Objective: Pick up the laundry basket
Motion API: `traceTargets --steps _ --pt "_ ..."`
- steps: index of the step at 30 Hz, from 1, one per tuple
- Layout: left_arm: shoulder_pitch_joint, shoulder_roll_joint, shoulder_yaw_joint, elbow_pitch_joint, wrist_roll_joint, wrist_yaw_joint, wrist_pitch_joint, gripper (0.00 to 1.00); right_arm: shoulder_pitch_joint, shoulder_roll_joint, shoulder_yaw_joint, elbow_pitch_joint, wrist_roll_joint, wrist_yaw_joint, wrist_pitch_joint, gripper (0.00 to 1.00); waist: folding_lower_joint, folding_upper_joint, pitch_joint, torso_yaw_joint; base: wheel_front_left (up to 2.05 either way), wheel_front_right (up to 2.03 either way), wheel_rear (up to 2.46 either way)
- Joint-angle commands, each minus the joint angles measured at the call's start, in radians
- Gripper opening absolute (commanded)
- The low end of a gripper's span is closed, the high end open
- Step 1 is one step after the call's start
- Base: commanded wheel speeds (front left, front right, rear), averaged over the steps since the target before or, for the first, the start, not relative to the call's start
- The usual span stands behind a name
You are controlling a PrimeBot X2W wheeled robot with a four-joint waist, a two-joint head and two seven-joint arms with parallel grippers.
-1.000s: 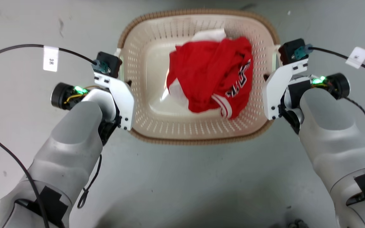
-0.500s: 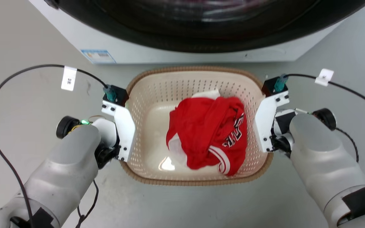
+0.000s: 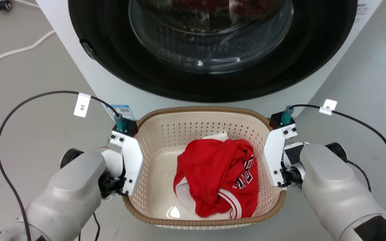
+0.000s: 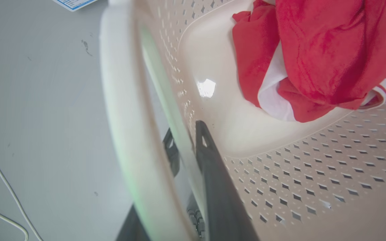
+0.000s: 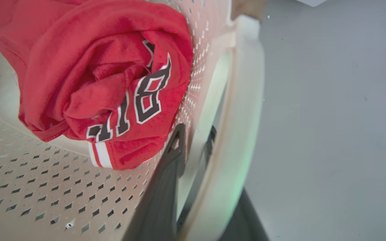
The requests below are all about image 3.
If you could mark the blue white barcode sticker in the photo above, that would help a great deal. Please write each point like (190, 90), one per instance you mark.
(124, 111)

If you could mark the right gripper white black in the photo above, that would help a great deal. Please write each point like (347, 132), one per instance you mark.
(291, 160)

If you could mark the beige perforated plastic laundry basket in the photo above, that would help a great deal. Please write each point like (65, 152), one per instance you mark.
(166, 167)

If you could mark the black round washer door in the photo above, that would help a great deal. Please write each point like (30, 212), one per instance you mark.
(119, 50)

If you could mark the red white sports jersey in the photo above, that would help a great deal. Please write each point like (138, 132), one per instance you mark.
(213, 174)

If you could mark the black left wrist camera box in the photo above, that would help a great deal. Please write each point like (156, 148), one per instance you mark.
(126, 125)

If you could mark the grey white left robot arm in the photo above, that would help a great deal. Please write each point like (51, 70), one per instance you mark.
(65, 194)

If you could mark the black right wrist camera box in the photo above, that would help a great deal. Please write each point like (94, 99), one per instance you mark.
(280, 118)

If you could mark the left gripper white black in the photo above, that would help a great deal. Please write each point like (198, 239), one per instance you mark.
(113, 163)

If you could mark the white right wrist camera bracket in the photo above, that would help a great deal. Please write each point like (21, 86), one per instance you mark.
(275, 157)

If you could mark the white front-load washing machine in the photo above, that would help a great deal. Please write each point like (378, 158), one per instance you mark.
(119, 90)

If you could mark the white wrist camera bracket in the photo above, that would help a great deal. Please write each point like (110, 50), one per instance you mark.
(131, 160)
(275, 157)

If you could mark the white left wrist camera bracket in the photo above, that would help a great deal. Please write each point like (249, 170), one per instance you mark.
(131, 160)

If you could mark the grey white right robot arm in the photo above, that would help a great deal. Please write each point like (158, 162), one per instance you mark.
(333, 190)

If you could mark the small black floor device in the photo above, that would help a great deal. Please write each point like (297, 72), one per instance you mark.
(2, 4)

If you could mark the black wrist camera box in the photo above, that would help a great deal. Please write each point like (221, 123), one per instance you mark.
(126, 125)
(280, 118)

